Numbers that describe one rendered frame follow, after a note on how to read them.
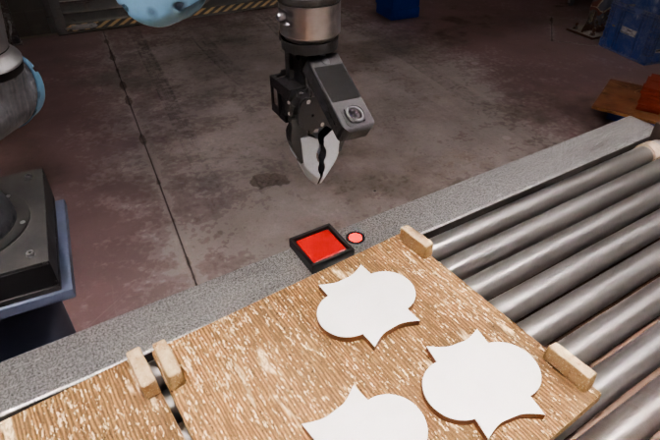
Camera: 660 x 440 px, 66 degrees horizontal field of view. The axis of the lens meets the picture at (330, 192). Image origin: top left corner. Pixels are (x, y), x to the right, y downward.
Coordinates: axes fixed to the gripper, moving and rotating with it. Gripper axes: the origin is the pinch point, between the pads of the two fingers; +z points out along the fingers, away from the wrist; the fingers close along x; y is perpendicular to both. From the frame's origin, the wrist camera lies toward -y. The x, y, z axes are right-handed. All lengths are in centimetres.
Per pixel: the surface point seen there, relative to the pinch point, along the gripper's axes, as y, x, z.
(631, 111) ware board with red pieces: 87, -260, 93
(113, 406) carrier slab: -12.1, 34.1, 12.1
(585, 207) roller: -14, -46, 14
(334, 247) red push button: -1.5, -1.6, 12.7
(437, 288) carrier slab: -17.1, -9.1, 12.0
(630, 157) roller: -8, -68, 14
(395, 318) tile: -19.1, -0.1, 11.0
